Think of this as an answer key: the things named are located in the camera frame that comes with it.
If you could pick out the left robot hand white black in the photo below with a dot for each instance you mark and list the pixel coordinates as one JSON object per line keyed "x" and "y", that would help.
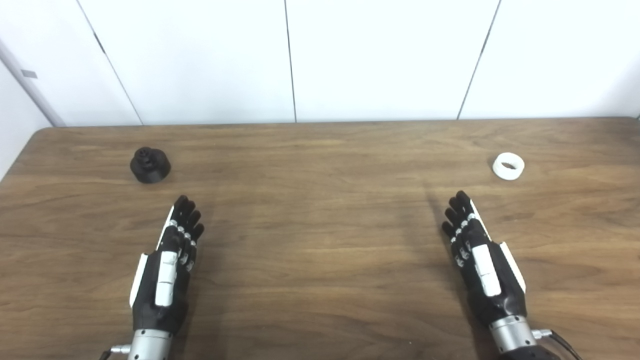
{"x": 150, "y": 295}

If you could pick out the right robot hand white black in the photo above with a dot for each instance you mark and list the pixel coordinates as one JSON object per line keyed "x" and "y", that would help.
{"x": 502, "y": 300}

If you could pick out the round black plastic part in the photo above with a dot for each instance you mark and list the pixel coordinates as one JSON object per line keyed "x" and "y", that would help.
{"x": 150, "y": 167}

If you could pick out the white wall corner trim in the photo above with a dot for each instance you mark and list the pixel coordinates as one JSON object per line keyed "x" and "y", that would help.
{"x": 45, "y": 108}

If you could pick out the small grey wall tag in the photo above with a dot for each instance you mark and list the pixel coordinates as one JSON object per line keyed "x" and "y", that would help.
{"x": 29, "y": 73}

